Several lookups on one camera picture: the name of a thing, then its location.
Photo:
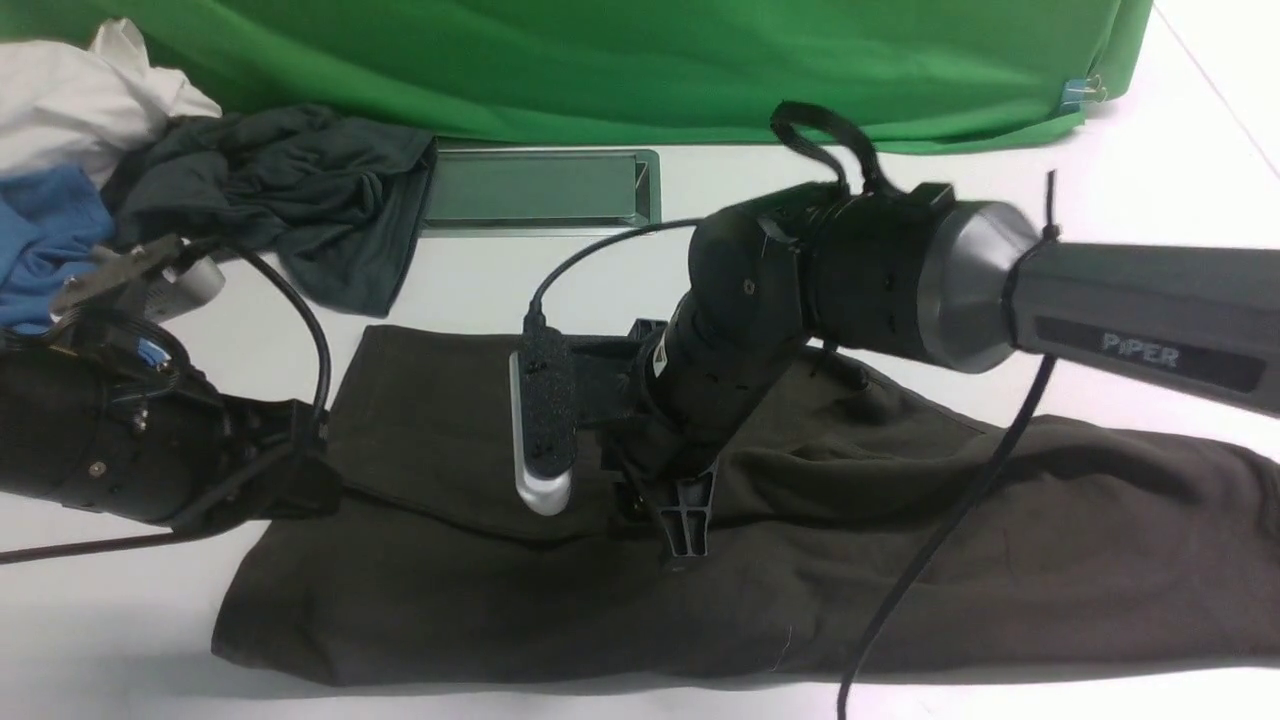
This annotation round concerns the metal table cable tray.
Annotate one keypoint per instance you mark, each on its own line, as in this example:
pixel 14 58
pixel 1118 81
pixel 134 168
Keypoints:
pixel 542 192

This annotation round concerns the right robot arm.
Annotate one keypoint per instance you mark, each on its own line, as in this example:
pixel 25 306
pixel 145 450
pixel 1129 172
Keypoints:
pixel 961 285

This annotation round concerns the dark gray long-sleeve top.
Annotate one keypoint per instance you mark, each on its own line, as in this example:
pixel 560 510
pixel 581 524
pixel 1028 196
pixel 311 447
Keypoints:
pixel 1101 549

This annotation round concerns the green backdrop cloth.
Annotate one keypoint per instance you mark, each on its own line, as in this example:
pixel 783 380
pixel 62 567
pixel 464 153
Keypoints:
pixel 920 77

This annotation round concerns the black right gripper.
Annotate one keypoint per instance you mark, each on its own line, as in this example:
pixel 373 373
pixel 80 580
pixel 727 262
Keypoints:
pixel 666 399

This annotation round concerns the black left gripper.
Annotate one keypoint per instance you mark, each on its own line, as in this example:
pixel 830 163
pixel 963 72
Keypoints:
pixel 177 461

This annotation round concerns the white crumpled garment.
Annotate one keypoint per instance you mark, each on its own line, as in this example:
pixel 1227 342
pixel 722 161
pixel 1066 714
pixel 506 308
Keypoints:
pixel 61 104

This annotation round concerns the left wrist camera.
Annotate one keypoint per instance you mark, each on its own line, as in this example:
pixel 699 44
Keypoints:
pixel 158 280

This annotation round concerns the dark teal crumpled garment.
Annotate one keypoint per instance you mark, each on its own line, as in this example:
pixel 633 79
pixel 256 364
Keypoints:
pixel 340 200

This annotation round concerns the blue crumpled garment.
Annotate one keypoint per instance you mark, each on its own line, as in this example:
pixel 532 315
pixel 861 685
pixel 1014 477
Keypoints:
pixel 51 221

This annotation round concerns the blue binder clip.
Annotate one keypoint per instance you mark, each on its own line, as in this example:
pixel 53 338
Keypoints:
pixel 1077 93

